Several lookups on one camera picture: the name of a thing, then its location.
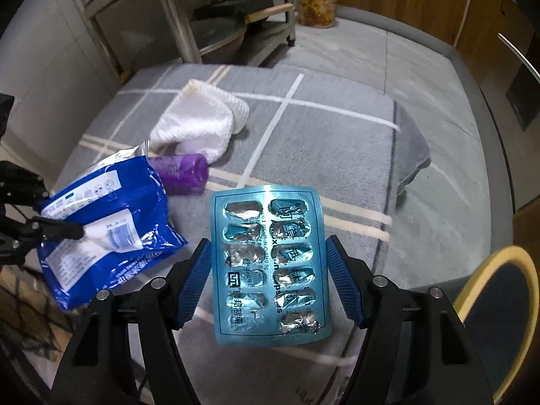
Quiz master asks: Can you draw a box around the white towel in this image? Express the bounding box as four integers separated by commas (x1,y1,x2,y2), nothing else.
150,79,250,164

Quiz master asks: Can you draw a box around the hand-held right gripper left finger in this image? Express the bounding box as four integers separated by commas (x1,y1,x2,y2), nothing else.
50,238,214,405

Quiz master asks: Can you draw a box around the metal cabinet handle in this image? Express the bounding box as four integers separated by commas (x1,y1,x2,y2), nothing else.
498,33,540,83

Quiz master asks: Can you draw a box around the black pan with wooden handle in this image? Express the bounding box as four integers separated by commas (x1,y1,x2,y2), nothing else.
194,0,295,24

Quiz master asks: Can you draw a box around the purple bottle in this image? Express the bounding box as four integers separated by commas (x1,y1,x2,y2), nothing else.
147,153,209,197

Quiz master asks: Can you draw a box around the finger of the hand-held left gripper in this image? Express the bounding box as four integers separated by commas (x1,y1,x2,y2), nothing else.
0,160,50,208
0,216,84,267

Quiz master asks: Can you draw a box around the teal blister pack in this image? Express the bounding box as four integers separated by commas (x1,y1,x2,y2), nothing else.
211,185,330,347

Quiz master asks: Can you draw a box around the grey checked mat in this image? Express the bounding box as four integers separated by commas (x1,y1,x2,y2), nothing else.
55,63,431,405

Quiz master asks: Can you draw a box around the wok with glass lid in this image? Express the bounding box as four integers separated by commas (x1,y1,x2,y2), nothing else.
191,19,249,55

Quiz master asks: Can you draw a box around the metal rack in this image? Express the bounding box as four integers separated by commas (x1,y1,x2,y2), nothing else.
65,0,296,83

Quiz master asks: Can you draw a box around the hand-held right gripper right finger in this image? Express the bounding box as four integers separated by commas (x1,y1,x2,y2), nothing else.
324,235,492,405

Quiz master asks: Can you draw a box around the patterned bucket with plastic bag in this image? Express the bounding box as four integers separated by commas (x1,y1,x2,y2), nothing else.
293,0,342,28

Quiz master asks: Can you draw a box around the blue and white wipes packet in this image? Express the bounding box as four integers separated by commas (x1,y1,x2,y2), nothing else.
34,143,189,311

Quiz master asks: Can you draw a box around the yellow rimmed chair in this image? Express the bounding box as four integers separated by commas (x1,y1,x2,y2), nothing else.
453,245,540,405

